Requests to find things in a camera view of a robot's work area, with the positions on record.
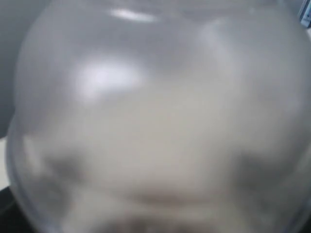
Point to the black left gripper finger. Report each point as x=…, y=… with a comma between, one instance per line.
x=12, y=219

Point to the clear plastic shaker bottle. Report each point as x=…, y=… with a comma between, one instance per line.
x=163, y=116

